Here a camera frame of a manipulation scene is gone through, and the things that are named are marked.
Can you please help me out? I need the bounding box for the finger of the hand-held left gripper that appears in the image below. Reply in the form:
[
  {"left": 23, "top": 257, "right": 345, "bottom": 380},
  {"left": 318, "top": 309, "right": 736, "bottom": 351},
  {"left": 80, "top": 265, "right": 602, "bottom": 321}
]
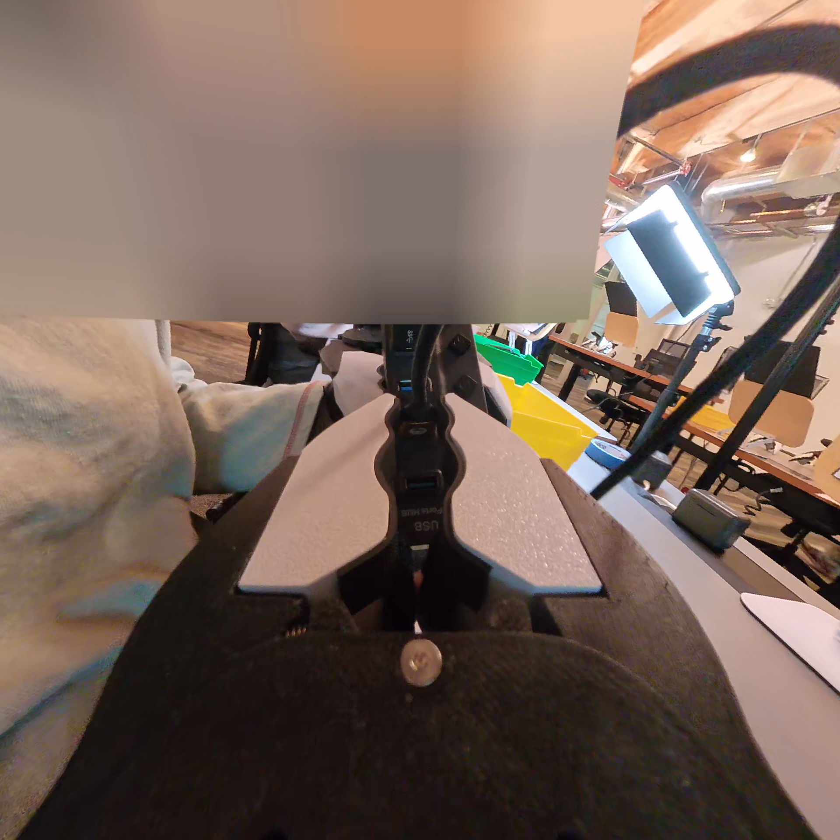
[
  {"left": 448, "top": 323, "right": 514, "bottom": 426},
  {"left": 330, "top": 351, "right": 389, "bottom": 421}
]

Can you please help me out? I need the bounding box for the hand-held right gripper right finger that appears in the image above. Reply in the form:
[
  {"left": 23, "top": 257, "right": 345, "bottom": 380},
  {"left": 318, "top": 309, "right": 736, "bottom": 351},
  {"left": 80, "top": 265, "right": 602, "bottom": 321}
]
[{"left": 446, "top": 395, "right": 605, "bottom": 611}]

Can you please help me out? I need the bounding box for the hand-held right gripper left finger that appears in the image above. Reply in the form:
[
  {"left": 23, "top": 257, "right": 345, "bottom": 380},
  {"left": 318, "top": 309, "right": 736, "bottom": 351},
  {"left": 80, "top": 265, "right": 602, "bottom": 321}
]
[{"left": 236, "top": 395, "right": 398, "bottom": 611}]

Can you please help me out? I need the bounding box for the black usb cable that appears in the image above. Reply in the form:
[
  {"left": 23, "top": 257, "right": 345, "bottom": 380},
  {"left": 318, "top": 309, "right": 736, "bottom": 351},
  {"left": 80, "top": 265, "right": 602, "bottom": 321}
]
[{"left": 408, "top": 323, "right": 442, "bottom": 434}]

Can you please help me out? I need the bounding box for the yellow plastic bin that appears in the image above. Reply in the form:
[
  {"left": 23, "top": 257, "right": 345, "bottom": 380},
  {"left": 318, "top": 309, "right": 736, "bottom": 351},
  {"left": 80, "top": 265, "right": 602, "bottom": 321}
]
[{"left": 497, "top": 373, "right": 599, "bottom": 462}]

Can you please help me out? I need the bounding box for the black usb hub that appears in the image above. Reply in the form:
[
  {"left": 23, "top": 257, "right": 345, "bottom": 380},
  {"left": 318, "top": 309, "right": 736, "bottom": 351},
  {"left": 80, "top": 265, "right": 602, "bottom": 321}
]
[{"left": 382, "top": 323, "right": 460, "bottom": 631}]

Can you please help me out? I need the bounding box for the green plastic bin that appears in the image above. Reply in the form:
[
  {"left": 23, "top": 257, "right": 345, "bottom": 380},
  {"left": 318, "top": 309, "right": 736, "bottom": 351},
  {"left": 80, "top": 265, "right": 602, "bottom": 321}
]
[{"left": 474, "top": 333, "right": 544, "bottom": 387}]

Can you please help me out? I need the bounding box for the blue tape roll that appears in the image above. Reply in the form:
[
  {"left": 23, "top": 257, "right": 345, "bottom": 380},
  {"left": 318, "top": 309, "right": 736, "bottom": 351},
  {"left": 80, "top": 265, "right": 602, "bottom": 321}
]
[{"left": 584, "top": 438, "right": 632, "bottom": 468}]

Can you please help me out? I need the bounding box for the black office chair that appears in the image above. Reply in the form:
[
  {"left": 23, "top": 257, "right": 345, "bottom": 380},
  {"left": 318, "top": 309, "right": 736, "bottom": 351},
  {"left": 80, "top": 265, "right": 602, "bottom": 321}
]
[{"left": 586, "top": 387, "right": 634, "bottom": 437}]

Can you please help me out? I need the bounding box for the dark grey small case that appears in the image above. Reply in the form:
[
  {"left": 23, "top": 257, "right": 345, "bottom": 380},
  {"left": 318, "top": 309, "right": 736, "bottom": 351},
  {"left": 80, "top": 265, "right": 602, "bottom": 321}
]
[
  {"left": 633, "top": 453, "right": 675, "bottom": 491},
  {"left": 672, "top": 489, "right": 750, "bottom": 551}
]

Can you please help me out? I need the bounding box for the black light stand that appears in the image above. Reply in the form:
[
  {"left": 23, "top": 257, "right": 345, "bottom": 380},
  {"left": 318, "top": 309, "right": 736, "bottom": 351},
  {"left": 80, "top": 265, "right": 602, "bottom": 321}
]
[{"left": 626, "top": 303, "right": 735, "bottom": 460}]

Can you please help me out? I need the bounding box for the wooden-edged office table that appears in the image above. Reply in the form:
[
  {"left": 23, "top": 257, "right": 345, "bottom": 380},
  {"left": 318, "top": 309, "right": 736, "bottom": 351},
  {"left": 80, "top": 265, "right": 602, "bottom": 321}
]
[{"left": 548, "top": 333, "right": 840, "bottom": 509}]

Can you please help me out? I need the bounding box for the studio light panel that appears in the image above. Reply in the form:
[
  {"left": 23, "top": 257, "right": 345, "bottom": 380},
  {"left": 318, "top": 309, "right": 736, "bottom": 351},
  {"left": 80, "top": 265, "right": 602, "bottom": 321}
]
[{"left": 602, "top": 182, "right": 742, "bottom": 326}]

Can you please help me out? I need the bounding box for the black monitor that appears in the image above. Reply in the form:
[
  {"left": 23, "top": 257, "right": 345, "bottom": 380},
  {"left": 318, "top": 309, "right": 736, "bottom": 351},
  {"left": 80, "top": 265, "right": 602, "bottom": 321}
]
[{"left": 722, "top": 341, "right": 823, "bottom": 400}]

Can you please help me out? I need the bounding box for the thick black cable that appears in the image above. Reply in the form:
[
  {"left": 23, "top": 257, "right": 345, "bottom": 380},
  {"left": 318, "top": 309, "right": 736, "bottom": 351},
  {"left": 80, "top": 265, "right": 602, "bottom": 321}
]
[{"left": 617, "top": 23, "right": 840, "bottom": 142}]

